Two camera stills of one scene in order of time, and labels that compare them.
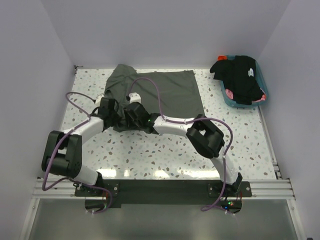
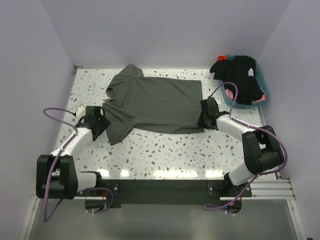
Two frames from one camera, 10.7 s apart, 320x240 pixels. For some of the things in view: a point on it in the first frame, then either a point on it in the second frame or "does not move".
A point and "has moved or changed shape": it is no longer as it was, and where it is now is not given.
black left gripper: (112, 123) → (104, 124)
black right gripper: (130, 123) → (200, 122)
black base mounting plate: (154, 192) does not move
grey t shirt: (173, 94) has moved or changed shape
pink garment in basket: (229, 93) does not move
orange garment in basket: (222, 57) does not move
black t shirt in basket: (239, 75) does not move
